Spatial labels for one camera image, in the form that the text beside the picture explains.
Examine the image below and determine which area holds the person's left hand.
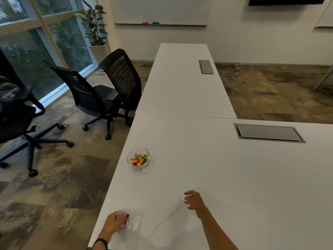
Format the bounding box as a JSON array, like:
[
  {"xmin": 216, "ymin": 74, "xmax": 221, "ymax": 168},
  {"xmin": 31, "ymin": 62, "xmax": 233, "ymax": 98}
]
[{"xmin": 104, "ymin": 211, "xmax": 130, "ymax": 236}]

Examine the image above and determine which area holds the person's right hand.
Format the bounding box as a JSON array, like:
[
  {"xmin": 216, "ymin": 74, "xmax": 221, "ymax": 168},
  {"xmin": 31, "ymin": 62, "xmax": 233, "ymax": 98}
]
[{"xmin": 184, "ymin": 190, "xmax": 207, "ymax": 214}]

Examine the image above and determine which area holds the clear plastic wrap sheet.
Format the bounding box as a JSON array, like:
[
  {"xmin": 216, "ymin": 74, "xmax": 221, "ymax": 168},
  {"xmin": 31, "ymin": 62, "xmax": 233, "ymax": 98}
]
[{"xmin": 114, "ymin": 189, "xmax": 206, "ymax": 248}]

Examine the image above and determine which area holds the person's right forearm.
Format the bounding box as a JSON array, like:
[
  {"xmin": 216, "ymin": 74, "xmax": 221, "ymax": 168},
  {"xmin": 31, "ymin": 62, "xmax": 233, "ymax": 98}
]
[{"xmin": 196, "ymin": 206, "xmax": 239, "ymax": 250}]

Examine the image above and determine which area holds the person's left forearm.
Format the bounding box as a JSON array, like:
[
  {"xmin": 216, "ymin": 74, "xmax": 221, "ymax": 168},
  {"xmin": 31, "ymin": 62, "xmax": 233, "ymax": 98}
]
[{"xmin": 92, "ymin": 231, "xmax": 115, "ymax": 250}]

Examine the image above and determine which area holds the black wristband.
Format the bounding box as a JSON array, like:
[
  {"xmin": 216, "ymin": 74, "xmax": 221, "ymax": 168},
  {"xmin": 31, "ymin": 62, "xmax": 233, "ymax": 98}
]
[{"xmin": 94, "ymin": 238, "xmax": 109, "ymax": 250}]

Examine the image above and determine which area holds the small glass bowl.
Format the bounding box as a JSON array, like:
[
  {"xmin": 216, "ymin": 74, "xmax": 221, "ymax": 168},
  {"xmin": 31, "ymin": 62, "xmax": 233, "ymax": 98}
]
[{"xmin": 127, "ymin": 147, "xmax": 151, "ymax": 170}]

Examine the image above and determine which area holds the heap of wrapped candies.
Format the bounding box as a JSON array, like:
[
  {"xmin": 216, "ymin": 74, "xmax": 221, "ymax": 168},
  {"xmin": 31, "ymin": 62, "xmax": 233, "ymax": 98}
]
[{"xmin": 131, "ymin": 153, "xmax": 149, "ymax": 167}]

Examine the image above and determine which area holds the black slatted-back office chair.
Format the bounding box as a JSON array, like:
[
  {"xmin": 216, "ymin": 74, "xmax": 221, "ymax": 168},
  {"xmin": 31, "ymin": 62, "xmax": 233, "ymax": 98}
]
[{"xmin": 40, "ymin": 61, "xmax": 123, "ymax": 140}]

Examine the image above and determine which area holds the black mesh-back office chair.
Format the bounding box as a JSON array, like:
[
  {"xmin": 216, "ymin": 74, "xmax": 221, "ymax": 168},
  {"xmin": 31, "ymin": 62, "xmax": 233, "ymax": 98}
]
[{"xmin": 98, "ymin": 48, "xmax": 142, "ymax": 128}]

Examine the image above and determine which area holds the black office chair with armrests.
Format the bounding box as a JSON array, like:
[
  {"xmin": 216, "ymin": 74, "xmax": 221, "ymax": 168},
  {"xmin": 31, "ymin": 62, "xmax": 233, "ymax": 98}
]
[{"xmin": 0, "ymin": 75, "xmax": 75, "ymax": 177}]

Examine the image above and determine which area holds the white square planter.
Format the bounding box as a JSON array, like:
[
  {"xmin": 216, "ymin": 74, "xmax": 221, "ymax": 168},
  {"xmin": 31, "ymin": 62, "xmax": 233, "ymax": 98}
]
[{"xmin": 89, "ymin": 44, "xmax": 110, "ymax": 64}]

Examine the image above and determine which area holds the grey table leg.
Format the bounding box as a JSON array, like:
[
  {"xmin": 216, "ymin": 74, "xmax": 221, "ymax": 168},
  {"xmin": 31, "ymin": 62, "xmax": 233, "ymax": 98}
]
[{"xmin": 313, "ymin": 64, "xmax": 333, "ymax": 90}]

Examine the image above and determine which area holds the large white whiteboard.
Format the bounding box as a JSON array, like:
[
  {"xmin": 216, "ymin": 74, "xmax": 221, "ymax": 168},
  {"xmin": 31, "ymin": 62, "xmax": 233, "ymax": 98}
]
[{"xmin": 109, "ymin": 0, "xmax": 213, "ymax": 26}]

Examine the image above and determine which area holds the green leafy plant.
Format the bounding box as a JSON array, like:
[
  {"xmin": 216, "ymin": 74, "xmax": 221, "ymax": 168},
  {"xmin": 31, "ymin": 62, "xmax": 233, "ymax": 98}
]
[{"xmin": 74, "ymin": 0, "xmax": 109, "ymax": 47}]

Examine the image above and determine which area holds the large glass window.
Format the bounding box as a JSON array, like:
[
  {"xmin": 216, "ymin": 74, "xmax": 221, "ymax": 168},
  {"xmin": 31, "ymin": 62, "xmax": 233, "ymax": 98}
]
[{"xmin": 0, "ymin": 0, "xmax": 100, "ymax": 107}]

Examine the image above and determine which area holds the small white whiteboard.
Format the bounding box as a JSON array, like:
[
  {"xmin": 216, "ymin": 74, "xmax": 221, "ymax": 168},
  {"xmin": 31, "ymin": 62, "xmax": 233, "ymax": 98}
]
[{"xmin": 315, "ymin": 0, "xmax": 333, "ymax": 28}]

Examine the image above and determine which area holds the large grey table cable lid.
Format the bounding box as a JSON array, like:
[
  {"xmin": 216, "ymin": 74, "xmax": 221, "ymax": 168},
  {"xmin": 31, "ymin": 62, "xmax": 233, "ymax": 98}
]
[{"xmin": 233, "ymin": 123, "xmax": 306, "ymax": 144}]

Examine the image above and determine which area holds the small grey table cable lid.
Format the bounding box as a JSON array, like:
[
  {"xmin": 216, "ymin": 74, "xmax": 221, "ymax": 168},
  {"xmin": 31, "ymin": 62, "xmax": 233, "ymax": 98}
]
[{"xmin": 199, "ymin": 60, "xmax": 215, "ymax": 75}]

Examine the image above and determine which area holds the black wall screen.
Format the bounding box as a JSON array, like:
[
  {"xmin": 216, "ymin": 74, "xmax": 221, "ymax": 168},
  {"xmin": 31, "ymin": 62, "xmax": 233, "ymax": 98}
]
[{"xmin": 248, "ymin": 0, "xmax": 327, "ymax": 6}]

